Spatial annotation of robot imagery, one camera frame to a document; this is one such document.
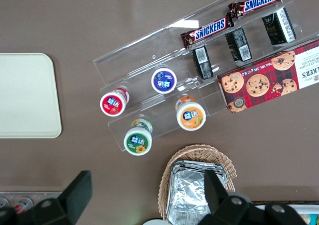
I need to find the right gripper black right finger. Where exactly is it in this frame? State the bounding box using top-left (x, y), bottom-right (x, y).
top-left (199, 169), bottom-right (265, 225)

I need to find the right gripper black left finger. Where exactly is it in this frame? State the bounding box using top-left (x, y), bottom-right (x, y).
top-left (27, 170), bottom-right (93, 225)

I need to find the light wicker basket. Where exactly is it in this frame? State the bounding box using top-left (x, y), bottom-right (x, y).
top-left (158, 143), bottom-right (237, 225)

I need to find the beige plastic tray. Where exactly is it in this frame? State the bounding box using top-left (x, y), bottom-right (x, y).
top-left (0, 52), bottom-right (62, 139)

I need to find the stack of foil trays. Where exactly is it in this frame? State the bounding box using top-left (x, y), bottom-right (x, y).
top-left (165, 160), bottom-right (228, 225)

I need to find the clear acrylic bottle rack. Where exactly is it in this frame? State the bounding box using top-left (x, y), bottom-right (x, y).
top-left (0, 191), bottom-right (63, 211)

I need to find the green lid gum jar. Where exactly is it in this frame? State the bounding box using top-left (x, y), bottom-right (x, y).
top-left (123, 118), bottom-right (153, 156)

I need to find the orange lid gum jar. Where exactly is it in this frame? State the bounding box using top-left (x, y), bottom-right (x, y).
top-left (174, 96), bottom-right (207, 131)

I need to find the red lid gum jar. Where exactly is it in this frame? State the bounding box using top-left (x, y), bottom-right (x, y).
top-left (99, 87), bottom-right (130, 117)

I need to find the red Walkers cookie box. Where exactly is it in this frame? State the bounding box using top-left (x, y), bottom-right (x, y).
top-left (217, 39), bottom-right (319, 114)

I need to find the purple lid gum jar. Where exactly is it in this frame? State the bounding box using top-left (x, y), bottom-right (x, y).
top-left (151, 67), bottom-right (178, 94)

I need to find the small black chocolate box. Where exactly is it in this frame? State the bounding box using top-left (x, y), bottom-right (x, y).
top-left (191, 45), bottom-right (214, 81)
top-left (225, 27), bottom-right (252, 62)
top-left (262, 7), bottom-right (297, 46)

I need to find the clear acrylic jar stand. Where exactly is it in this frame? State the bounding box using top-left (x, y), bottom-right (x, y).
top-left (93, 24), bottom-right (221, 154)

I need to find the Snickers chocolate bar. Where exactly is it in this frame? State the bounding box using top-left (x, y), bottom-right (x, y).
top-left (228, 0), bottom-right (284, 19)
top-left (180, 16), bottom-right (235, 49)

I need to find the clear acrylic candy stand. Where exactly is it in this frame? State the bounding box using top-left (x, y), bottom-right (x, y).
top-left (165, 0), bottom-right (319, 116)

